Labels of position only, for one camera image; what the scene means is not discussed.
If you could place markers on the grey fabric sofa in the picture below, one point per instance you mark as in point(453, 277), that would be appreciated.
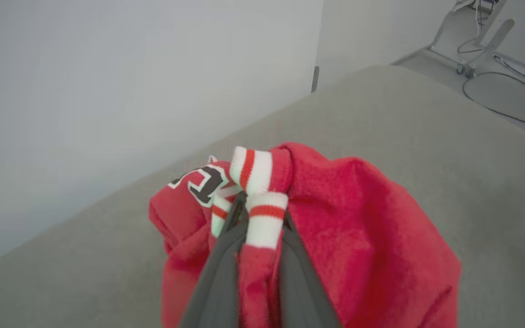
point(381, 114)

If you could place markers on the red garment with white trim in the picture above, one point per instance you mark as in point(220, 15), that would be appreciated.
point(358, 218)

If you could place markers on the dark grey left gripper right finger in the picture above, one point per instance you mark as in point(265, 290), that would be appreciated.
point(301, 291)

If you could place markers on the grey metal wheeled stand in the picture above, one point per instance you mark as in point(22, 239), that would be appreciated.
point(488, 43)

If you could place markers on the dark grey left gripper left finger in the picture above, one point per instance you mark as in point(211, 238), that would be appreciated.
point(219, 282)

